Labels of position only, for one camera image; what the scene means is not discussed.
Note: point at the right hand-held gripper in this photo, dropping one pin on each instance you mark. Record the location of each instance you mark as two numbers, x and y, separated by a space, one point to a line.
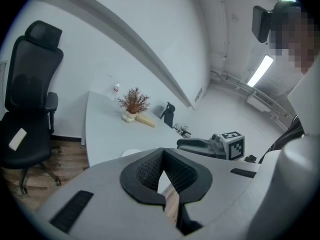
233 147

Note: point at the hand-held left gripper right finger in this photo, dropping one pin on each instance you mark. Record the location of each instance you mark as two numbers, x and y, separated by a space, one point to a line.
200 184

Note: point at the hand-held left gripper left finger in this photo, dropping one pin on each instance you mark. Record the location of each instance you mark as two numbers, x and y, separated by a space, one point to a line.
130 184

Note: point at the white plate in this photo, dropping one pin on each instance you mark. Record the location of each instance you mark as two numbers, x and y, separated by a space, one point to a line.
131 152

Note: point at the small black metal rack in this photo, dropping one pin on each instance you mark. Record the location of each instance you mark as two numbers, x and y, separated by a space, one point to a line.
182 130

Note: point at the black desk stand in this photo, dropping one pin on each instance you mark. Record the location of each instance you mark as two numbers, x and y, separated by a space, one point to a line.
168 114

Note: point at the small black object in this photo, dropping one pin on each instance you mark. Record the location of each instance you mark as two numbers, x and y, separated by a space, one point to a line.
251 158

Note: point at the white knobby vase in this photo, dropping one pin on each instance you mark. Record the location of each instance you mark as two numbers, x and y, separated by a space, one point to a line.
128 116

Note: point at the dried brown plant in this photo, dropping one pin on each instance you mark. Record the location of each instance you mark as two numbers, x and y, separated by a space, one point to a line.
133 100

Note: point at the white air conditioner unit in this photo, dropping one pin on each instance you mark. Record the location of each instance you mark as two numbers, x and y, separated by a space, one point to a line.
258 102

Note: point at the white ceiling conduit pipes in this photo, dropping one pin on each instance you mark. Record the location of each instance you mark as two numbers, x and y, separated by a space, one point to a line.
237 80

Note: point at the person's dark striped garment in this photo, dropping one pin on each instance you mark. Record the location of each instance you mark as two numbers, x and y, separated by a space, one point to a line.
287 139

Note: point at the clear plastic bottle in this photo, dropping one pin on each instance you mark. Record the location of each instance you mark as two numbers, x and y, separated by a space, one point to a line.
115 90

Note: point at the long ceiling light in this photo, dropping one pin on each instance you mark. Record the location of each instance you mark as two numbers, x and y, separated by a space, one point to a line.
260 70

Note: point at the white rectangular block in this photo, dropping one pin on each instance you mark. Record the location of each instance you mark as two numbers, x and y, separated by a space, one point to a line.
17 139

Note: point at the black mesh office chair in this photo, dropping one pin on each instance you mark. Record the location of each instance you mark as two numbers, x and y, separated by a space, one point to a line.
27 104

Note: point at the person's head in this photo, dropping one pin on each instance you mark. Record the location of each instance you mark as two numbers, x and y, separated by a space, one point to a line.
297 39

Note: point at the black head-worn camera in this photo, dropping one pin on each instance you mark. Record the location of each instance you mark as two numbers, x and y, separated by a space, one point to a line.
261 24

